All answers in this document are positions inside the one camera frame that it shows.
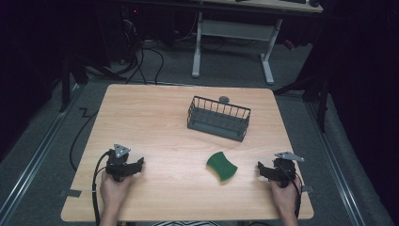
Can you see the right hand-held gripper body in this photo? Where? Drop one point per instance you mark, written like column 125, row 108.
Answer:
column 284, row 171

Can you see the black metal stand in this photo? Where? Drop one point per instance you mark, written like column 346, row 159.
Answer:
column 321, row 103
column 65, row 81

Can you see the striped clothing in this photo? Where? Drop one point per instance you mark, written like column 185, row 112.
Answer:
column 186, row 223

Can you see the grey round table cap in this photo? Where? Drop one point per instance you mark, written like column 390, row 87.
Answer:
column 224, row 99

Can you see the person's left hand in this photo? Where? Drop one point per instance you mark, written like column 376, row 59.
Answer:
column 113, row 193

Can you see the dark computer case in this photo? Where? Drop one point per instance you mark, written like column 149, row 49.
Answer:
column 117, row 31

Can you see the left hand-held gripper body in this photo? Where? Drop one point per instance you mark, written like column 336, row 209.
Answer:
column 118, row 166

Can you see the white metal frame desk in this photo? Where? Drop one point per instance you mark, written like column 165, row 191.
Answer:
column 233, row 30

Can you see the green sponge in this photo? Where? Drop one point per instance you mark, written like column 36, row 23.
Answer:
column 221, row 166

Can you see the black keyboard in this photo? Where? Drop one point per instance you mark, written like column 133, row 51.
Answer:
column 293, row 1

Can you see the grey tape strip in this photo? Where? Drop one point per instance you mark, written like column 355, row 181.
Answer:
column 71, row 193
column 307, row 189

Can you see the person's right hand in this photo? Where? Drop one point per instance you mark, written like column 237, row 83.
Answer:
column 284, row 199

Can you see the black computer mouse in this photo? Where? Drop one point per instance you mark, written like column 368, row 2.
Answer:
column 314, row 3

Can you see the metal floor rail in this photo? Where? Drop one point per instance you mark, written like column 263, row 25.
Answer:
column 337, row 169
column 34, row 158

